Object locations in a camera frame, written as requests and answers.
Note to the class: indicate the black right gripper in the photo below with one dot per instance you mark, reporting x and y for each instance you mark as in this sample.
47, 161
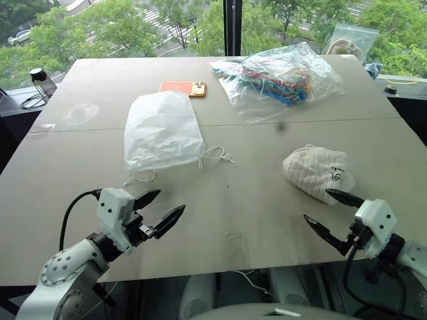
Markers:
358, 238

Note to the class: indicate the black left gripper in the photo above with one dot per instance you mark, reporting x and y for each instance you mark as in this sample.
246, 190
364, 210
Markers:
141, 230

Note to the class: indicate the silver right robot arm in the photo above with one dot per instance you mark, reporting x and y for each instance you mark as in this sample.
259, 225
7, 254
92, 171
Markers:
415, 256

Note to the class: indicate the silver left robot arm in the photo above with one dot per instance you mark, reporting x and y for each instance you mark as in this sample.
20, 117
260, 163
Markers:
56, 266

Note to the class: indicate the clear plastic bag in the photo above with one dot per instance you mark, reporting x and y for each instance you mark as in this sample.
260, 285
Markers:
320, 76

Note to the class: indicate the clear zip bag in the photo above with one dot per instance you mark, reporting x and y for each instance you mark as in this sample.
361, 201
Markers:
362, 38

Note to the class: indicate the grey rounded robot leg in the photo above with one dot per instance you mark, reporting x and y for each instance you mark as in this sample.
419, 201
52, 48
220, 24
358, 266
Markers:
290, 288
197, 296

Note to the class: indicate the grey robot torso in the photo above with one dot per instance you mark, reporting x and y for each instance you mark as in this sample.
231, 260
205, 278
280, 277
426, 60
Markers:
260, 312

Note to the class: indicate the orange smartphone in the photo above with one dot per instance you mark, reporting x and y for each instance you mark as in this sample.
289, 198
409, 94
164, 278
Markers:
197, 90

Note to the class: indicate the small black round object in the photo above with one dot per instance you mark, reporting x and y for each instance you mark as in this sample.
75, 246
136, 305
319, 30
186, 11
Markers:
389, 89

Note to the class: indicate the colourful bundle in plastic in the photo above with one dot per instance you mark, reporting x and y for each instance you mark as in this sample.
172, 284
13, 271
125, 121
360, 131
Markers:
283, 85

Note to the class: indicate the blue cloth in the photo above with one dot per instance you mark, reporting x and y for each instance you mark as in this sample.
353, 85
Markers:
374, 69

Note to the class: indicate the black window pillar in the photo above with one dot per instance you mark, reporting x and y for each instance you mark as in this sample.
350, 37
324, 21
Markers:
233, 26

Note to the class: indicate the white car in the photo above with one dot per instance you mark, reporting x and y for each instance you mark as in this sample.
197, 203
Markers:
19, 37

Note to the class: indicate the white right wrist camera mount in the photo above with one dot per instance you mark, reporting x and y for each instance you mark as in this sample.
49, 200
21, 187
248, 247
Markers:
377, 216

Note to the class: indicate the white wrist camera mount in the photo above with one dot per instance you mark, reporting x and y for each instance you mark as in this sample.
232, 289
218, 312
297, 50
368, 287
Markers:
111, 210
377, 216

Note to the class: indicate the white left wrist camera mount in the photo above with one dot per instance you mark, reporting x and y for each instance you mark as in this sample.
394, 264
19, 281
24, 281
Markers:
111, 210

